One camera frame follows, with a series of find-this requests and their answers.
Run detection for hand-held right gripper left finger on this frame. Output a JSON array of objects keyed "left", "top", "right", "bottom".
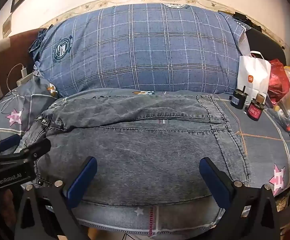
[{"left": 14, "top": 156, "right": 98, "bottom": 240}]

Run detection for blue plaid pillow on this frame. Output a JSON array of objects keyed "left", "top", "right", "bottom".
[{"left": 29, "top": 3, "right": 251, "bottom": 97}]

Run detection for black chair back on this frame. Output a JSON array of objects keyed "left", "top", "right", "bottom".
[{"left": 245, "top": 27, "right": 288, "bottom": 66}]

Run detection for white paper bag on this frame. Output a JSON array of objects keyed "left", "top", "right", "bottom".
[{"left": 238, "top": 51, "right": 271, "bottom": 101}]

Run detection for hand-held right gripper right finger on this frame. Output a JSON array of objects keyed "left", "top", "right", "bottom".
[{"left": 199, "top": 157, "right": 281, "bottom": 240}]

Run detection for small picture frame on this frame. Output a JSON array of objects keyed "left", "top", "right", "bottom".
[{"left": 2, "top": 14, "right": 13, "bottom": 40}]

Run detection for red plastic bag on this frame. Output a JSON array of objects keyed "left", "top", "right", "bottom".
[{"left": 267, "top": 59, "right": 290, "bottom": 103}]

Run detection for black clip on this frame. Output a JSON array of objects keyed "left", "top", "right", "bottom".
[{"left": 233, "top": 11, "right": 263, "bottom": 32}]

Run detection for grey star print pillow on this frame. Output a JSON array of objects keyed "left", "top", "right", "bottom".
[{"left": 0, "top": 76, "right": 58, "bottom": 144}]

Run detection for dark bottle with red label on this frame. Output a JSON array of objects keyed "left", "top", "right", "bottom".
[{"left": 246, "top": 93, "right": 265, "bottom": 122}]

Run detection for grey star print bed sheet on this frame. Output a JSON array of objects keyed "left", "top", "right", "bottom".
[{"left": 0, "top": 87, "right": 290, "bottom": 240}]

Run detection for grey denim pants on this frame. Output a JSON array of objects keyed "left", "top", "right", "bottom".
[{"left": 22, "top": 94, "right": 251, "bottom": 200}]

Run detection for dark blue cloth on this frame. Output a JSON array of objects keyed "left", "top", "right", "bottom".
[{"left": 28, "top": 27, "right": 48, "bottom": 54}]

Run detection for brown headboard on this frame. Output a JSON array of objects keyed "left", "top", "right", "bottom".
[{"left": 0, "top": 27, "right": 47, "bottom": 98}]

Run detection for white cable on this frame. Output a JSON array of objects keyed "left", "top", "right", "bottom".
[{"left": 0, "top": 64, "right": 23, "bottom": 113}]

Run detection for dark bottle with blue label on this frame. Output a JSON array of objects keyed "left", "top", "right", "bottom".
[{"left": 230, "top": 85, "right": 249, "bottom": 110}]

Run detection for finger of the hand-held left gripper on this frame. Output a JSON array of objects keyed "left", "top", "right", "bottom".
[
  {"left": 0, "top": 138, "right": 52, "bottom": 165},
  {"left": 0, "top": 134, "right": 22, "bottom": 155}
]

